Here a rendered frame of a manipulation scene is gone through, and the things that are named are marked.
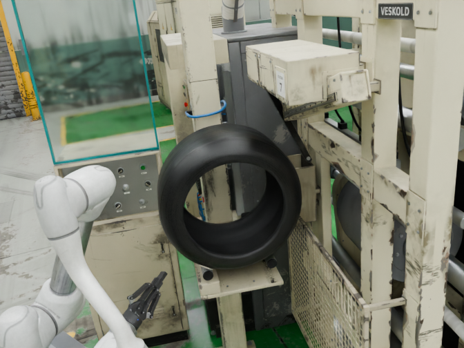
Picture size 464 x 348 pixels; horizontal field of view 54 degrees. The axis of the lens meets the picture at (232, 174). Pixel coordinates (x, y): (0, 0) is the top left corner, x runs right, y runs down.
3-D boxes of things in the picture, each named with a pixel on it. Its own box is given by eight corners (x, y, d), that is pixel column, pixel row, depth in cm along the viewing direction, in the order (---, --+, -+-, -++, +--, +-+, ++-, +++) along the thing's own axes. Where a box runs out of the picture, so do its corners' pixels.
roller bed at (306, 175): (277, 209, 243) (273, 157, 232) (304, 205, 245) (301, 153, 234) (288, 226, 225) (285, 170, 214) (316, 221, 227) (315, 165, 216)
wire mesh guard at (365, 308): (291, 311, 256) (284, 199, 230) (294, 311, 256) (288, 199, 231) (363, 458, 173) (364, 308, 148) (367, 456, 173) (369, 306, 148)
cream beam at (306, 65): (246, 79, 202) (244, 45, 196) (300, 72, 205) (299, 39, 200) (286, 108, 146) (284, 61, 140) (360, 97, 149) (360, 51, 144)
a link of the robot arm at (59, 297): (21, 325, 181) (59, 294, 200) (53, 347, 178) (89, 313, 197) (52, 169, 145) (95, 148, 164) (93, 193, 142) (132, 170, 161)
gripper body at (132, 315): (114, 317, 164) (130, 295, 170) (130, 331, 168) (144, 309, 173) (125, 318, 159) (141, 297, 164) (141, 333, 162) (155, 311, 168)
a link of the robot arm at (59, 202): (66, 238, 136) (94, 219, 148) (46, 182, 131) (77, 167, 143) (34, 239, 141) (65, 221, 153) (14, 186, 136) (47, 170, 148)
